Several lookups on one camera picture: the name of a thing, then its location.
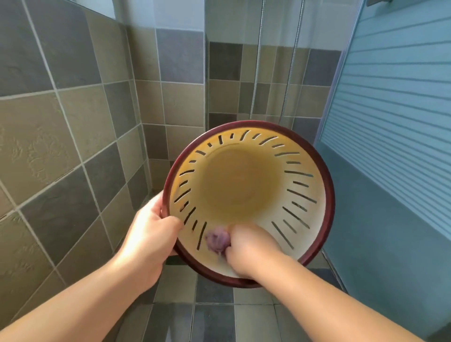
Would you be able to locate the person's right hand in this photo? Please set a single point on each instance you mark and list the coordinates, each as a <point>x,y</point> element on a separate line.
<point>249,252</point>

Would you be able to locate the person's left hand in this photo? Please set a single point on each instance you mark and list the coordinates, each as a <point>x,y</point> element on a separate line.
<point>149,234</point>

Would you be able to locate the person's left thumb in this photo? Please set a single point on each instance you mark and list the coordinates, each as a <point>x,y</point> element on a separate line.
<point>168,225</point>

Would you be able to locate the person's right fingers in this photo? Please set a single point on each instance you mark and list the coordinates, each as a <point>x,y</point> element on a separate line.
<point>235,243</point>

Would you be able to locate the purple scrubbing cloth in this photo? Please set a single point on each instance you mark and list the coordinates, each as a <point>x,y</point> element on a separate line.
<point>217,239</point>

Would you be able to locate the cream slotted basin red rim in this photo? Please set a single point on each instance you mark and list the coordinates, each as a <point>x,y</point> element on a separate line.
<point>248,204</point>

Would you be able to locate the person's left forearm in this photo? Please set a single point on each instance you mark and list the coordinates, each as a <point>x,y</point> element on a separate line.
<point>75,303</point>

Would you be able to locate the person's right forearm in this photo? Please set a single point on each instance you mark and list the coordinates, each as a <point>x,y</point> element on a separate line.
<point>338,303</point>

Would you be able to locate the clear glass shower panel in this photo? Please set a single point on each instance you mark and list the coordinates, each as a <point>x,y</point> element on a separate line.
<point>278,63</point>

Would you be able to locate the frosted striped glass shower door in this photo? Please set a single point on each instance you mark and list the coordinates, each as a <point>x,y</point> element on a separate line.
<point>391,116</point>

